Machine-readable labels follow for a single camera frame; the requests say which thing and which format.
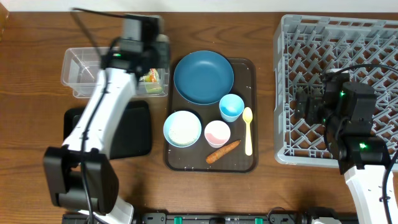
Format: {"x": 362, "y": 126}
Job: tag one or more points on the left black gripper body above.
{"x": 157, "y": 59}

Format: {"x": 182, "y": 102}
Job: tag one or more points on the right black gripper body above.
{"x": 315, "y": 107}

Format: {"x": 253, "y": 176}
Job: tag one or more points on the green orange snack wrapper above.
{"x": 152, "y": 81}

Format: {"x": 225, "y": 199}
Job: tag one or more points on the dark blue plate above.
{"x": 203, "y": 77}

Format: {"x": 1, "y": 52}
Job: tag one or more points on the pale yellow spoon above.
{"x": 247, "y": 118}

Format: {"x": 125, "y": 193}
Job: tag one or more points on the light blue bowl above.
{"x": 182, "y": 129}

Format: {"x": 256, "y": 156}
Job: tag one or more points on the light blue cup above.
{"x": 231, "y": 107}

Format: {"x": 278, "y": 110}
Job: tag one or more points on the pink white cup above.
{"x": 217, "y": 133}

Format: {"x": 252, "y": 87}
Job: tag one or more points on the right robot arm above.
{"x": 345, "y": 109}

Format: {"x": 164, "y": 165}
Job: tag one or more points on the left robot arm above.
{"x": 79, "y": 174}

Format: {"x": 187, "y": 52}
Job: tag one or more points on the grey dishwasher rack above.
{"x": 307, "y": 46}

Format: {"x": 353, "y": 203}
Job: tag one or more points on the clear plastic bin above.
{"x": 80, "y": 68}

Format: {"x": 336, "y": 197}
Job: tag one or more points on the black plastic bin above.
{"x": 133, "y": 135}

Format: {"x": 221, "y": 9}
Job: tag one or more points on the orange carrot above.
{"x": 222, "y": 151}

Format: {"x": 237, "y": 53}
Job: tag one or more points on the dark brown serving tray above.
{"x": 201, "y": 157}

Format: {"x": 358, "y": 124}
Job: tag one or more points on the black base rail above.
{"x": 161, "y": 218}

